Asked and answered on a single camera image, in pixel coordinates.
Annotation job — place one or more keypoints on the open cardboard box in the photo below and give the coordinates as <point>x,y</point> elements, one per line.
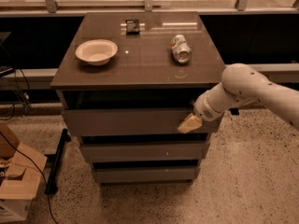
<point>21,173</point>

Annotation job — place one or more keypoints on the small black box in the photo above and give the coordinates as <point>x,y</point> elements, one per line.
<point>132,26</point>

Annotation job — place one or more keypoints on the grey bottom drawer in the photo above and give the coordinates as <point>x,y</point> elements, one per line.
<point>114,176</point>

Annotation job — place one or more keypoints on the grey middle drawer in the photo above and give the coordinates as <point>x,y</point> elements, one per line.
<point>144,152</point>

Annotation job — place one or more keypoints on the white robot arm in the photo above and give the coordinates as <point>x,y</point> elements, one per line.
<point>241,85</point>

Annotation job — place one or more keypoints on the black floor stand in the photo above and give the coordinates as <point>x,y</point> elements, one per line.
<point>55,160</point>

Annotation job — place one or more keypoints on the crushed soda can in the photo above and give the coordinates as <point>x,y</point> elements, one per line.
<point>180,49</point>

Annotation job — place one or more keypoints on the black stand right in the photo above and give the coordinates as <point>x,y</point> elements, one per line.
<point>234,111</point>

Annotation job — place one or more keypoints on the white paper bowl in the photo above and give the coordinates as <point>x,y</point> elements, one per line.
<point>96,52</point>

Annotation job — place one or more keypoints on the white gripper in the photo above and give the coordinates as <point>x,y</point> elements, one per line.
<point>204,108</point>

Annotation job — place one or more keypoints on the grey top drawer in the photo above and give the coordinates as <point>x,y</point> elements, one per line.
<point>106,122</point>

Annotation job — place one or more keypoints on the grey drawer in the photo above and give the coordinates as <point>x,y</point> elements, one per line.
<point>106,122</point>
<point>114,176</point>
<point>144,152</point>

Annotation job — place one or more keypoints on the grey drawer cabinet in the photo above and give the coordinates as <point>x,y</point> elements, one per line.
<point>142,74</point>

